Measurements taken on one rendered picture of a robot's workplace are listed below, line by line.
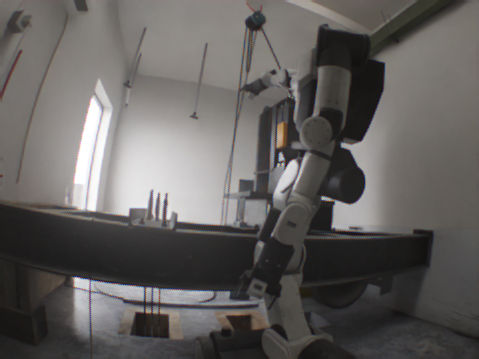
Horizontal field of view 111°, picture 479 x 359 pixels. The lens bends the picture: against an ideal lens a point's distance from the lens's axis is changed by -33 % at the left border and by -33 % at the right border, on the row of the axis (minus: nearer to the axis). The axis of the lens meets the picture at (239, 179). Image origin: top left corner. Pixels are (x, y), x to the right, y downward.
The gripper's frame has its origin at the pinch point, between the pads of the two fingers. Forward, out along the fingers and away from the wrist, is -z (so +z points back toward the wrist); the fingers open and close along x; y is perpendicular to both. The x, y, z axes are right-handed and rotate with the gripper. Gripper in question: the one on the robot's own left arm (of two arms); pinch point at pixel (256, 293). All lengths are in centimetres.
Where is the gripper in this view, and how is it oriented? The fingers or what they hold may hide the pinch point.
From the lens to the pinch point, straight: 77.1
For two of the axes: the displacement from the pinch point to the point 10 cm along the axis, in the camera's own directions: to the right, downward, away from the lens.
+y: -2.2, 0.6, -9.7
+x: -9.1, -3.8, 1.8
